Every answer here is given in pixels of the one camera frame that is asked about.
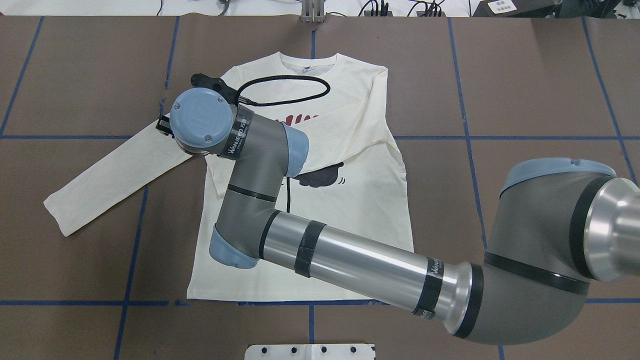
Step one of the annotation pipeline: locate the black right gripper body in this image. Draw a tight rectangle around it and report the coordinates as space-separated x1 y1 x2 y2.
156 73 238 139

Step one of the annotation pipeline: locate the cream long-sleeve printed shirt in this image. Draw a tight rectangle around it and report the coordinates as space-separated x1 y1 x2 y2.
43 52 414 302

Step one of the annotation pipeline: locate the right grey silver robot arm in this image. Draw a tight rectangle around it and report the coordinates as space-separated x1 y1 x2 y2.
156 73 640 346

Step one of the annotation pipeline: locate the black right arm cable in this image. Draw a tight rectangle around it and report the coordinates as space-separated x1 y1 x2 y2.
235 75 331 213

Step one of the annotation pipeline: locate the aluminium frame post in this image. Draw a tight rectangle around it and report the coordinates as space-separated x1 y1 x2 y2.
299 0 326 24

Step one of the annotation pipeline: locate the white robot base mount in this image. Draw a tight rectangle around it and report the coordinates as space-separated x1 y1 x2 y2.
244 343 377 360

